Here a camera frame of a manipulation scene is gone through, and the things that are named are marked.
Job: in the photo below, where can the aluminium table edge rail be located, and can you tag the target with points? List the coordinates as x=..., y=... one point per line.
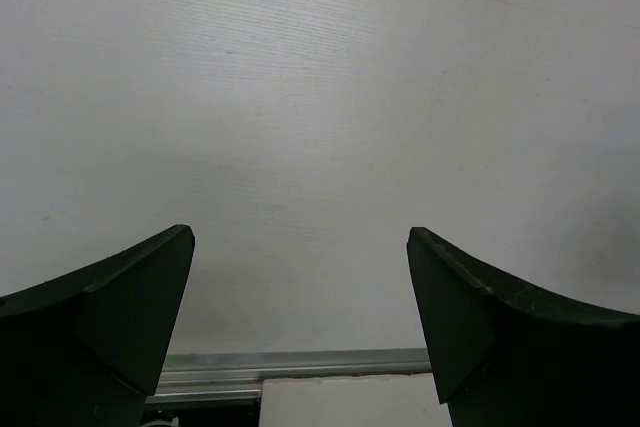
x=206, y=378

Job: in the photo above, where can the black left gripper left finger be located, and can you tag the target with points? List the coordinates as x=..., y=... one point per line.
x=87, y=348

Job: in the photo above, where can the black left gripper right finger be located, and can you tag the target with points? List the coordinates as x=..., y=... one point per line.
x=505, y=352

